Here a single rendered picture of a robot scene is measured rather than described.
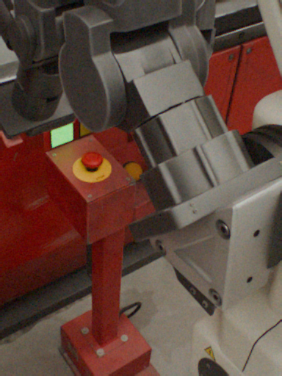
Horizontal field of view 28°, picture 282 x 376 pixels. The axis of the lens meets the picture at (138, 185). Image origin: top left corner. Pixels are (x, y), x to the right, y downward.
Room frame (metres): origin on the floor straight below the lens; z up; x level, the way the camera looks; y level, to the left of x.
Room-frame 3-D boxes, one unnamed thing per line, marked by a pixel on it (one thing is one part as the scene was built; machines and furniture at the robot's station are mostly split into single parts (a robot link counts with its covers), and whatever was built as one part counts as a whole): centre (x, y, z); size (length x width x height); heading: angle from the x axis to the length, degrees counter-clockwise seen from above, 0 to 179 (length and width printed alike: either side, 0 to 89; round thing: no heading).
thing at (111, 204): (0.79, 0.06, 0.75); 0.20 x 0.16 x 0.18; 129
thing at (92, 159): (0.76, 0.09, 0.79); 0.04 x 0.04 x 0.04
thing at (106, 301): (0.79, 0.06, 0.39); 0.05 x 0.05 x 0.54; 39
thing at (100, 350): (0.79, 0.06, 0.13); 0.10 x 0.10 x 0.01; 39
